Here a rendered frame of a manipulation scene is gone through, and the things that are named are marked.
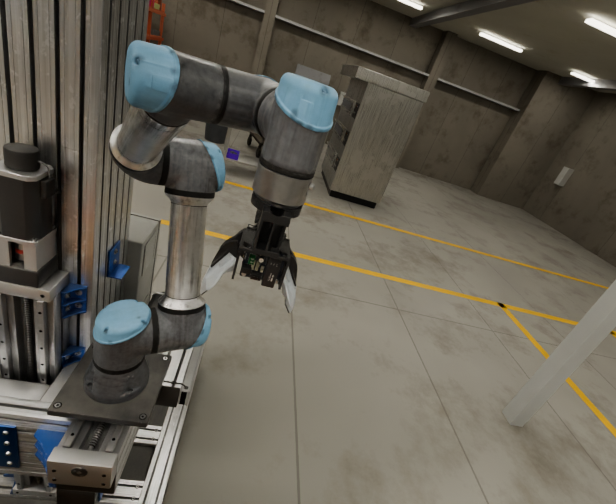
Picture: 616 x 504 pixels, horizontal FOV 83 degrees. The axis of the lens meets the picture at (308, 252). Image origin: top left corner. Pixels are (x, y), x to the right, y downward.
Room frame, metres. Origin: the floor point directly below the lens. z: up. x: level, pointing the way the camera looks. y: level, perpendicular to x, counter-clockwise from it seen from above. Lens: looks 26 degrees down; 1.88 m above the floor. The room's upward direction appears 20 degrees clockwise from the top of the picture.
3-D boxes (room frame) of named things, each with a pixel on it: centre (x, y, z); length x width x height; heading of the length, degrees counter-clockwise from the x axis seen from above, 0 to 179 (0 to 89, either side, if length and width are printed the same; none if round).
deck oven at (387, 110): (7.14, -0.19, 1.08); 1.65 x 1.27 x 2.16; 13
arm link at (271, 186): (0.46, 0.06, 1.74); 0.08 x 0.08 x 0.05
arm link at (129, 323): (0.61, 0.35, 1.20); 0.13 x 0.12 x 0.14; 129
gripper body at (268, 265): (0.45, 0.06, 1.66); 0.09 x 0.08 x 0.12; 13
